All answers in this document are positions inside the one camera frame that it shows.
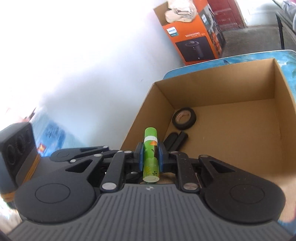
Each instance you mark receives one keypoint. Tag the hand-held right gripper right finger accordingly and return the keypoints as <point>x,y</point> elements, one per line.
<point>161,155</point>

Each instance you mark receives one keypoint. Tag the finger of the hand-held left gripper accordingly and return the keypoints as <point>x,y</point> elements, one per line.
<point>81,151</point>

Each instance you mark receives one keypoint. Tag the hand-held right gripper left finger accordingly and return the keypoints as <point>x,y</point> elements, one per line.
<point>139,156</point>

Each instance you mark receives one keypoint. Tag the green patterned tube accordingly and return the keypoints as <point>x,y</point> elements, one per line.
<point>150,157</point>

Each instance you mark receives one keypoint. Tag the black folding tool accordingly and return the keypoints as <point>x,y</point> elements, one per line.
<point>175,140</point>

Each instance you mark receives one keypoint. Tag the black tape roll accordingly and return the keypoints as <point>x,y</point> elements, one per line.
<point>185,119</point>

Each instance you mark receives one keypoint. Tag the brown cardboard box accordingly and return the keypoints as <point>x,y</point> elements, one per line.
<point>231,139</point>

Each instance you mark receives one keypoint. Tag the blue pack in plastic bag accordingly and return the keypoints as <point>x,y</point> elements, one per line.
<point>53,134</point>

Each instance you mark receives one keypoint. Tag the orange appliance box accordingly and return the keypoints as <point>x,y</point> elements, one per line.
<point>196,39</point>

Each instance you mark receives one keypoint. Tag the beige cloth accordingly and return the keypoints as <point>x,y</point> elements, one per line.
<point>179,11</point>

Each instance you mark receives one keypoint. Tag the red wooden door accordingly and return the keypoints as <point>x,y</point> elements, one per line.
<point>227,14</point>

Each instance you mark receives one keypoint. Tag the grey blanket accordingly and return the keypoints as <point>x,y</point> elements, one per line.
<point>286,11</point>

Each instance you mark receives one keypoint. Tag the metal bed frame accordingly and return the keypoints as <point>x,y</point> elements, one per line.
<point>280,30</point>

